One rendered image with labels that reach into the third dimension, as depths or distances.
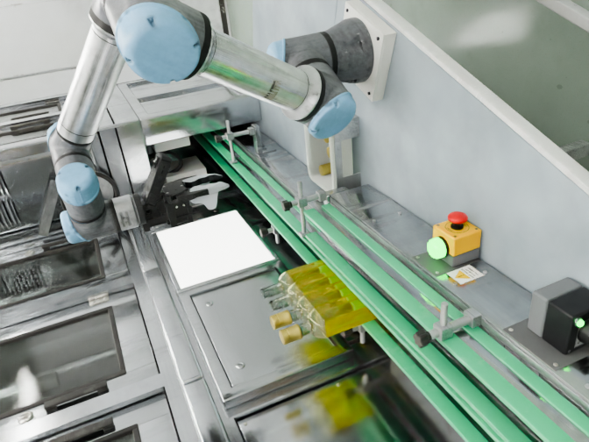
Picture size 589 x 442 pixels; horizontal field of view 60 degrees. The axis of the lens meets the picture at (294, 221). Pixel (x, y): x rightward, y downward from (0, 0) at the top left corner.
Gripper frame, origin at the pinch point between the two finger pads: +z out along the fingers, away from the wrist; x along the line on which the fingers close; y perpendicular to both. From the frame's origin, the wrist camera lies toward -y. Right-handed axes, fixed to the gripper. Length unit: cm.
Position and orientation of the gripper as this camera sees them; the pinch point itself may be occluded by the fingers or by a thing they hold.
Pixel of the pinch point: (219, 179)
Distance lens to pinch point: 122.3
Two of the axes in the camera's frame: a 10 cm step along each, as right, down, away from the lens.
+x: 4.1, 4.1, -8.2
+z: 9.1, -2.7, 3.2
